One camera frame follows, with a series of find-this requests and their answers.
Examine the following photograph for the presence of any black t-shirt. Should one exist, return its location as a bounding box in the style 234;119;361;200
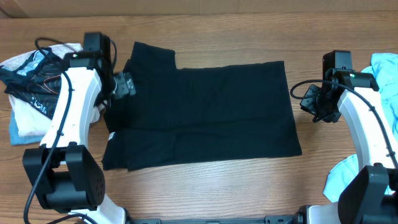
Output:
102;42;302;170

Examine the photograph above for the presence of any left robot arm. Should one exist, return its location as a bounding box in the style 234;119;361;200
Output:
22;32;136;223

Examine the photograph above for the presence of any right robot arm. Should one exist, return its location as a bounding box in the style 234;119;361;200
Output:
291;50;397;223

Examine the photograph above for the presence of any light blue garment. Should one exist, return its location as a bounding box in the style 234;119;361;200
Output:
323;53;397;203

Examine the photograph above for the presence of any black orange patterned garment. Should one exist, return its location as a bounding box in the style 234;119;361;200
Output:
1;47;62;119

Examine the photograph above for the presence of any cream folded garment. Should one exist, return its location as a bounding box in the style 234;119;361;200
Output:
1;43;104;139

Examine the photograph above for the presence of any blue folded garment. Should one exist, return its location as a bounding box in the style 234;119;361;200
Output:
9;110;51;146

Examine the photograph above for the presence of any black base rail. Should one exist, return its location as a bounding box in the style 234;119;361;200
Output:
127;215;297;224

